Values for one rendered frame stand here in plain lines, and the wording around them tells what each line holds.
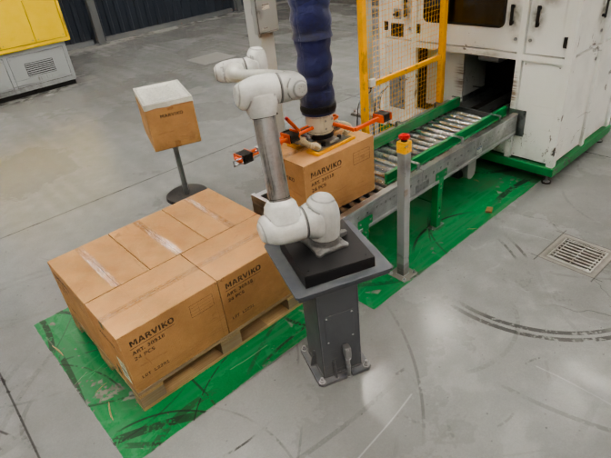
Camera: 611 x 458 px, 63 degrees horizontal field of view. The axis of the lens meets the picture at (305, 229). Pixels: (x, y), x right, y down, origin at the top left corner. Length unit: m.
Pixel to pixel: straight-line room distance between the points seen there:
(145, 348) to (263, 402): 0.69
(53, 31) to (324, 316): 8.16
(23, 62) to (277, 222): 8.05
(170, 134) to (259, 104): 2.30
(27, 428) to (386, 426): 1.93
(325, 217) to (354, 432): 1.10
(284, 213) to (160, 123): 2.32
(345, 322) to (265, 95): 1.23
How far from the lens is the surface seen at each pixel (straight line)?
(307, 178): 3.01
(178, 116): 4.38
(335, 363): 2.86
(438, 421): 2.77
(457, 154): 3.99
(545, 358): 3.16
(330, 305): 2.56
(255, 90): 2.18
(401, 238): 3.39
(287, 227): 2.25
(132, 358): 2.77
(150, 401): 3.01
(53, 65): 10.03
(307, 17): 2.94
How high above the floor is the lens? 2.22
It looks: 32 degrees down
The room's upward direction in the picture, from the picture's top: 7 degrees counter-clockwise
